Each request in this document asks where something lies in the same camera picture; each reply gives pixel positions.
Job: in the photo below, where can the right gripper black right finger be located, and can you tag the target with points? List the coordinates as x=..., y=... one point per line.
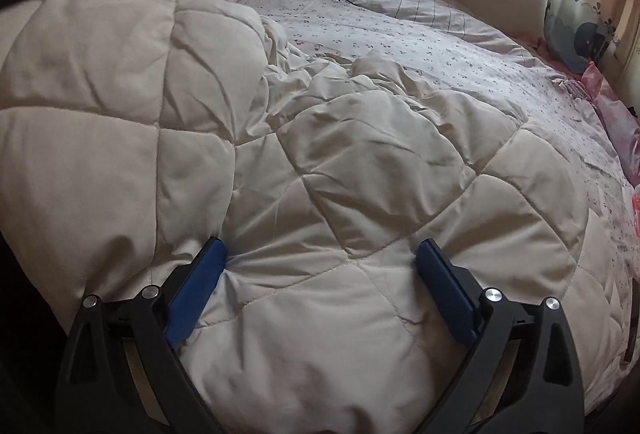
x=543, y=392

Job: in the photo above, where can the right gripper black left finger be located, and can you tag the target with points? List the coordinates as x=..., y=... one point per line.
x=124, y=368

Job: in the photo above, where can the cream quilted down coat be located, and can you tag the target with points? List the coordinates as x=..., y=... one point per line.
x=134, y=130

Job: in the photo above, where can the pink floral quilt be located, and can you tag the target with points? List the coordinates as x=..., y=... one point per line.
x=621, y=127

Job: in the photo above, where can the cherry print bed sheet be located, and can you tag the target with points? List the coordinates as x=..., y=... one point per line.
x=559, y=165

